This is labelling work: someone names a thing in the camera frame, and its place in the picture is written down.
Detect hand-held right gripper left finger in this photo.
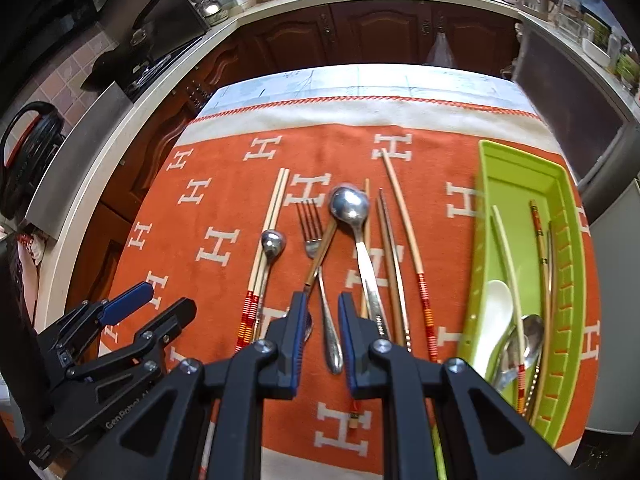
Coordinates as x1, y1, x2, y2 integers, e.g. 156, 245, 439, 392
65, 291, 310, 480

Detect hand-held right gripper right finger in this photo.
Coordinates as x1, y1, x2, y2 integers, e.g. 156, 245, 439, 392
337, 291, 576, 480

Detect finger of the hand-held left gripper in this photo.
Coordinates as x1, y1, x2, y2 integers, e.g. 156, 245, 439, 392
37, 282, 154, 361
67, 297, 197, 391

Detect metal fork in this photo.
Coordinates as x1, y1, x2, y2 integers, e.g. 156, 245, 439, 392
296, 200, 345, 375

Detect metal chopstick twisted handle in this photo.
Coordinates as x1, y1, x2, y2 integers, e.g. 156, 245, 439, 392
377, 188, 413, 355
301, 222, 339, 295
535, 230, 557, 413

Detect wooden chopstick patterned handle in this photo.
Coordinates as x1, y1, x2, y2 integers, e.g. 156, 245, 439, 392
348, 178, 372, 430
527, 200, 551, 421

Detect small metal spoon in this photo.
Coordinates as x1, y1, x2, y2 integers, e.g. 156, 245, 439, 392
252, 230, 287, 343

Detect large metal spoon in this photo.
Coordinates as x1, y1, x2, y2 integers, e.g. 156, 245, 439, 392
328, 186, 393, 341

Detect white ceramic spoon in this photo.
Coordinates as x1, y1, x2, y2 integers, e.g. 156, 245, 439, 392
470, 280, 517, 381

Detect medium metal spoon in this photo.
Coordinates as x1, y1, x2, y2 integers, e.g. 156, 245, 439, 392
492, 314, 546, 393

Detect green plastic tray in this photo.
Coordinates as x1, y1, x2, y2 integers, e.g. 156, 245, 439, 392
456, 139, 587, 448

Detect pink cloth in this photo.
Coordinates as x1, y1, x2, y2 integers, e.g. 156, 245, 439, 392
17, 232, 48, 266

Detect orange printed blanket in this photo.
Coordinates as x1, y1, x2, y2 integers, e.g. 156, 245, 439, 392
97, 95, 601, 480

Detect steel panel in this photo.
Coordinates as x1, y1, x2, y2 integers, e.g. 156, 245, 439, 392
24, 81, 135, 241

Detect black electric cooker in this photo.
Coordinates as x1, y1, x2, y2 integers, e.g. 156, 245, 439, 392
0, 101, 67, 221

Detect black wok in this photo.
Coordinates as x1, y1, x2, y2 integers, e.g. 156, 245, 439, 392
82, 52, 153, 93

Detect gas stove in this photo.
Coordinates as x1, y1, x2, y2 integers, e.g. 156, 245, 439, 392
122, 35, 206, 103

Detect light blue tablecloth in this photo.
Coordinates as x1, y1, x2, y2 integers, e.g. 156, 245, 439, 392
205, 64, 538, 116

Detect refrigerator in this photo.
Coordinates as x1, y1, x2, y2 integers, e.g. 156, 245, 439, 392
575, 175, 640, 436

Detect steel splash guard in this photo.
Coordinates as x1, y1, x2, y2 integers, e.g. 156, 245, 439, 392
97, 0, 211, 83

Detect white plastic bag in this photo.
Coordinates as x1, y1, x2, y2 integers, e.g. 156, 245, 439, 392
424, 30, 457, 68

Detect small steel kettle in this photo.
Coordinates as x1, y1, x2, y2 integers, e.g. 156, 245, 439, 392
195, 0, 223, 26

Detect black range hood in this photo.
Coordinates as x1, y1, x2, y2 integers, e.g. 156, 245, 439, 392
0, 0, 101, 86

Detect brown wooden kitchen cabinets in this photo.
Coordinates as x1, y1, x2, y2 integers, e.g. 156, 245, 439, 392
65, 0, 523, 311

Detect steel cabinet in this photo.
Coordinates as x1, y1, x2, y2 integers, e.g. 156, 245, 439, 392
510, 17, 640, 196

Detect white bowl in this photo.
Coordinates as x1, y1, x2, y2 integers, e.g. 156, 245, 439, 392
582, 37, 611, 66

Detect glass jar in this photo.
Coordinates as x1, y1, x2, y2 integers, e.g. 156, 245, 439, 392
552, 0, 586, 36

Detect green label bottle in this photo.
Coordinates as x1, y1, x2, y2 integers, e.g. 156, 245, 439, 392
615, 45, 640, 91

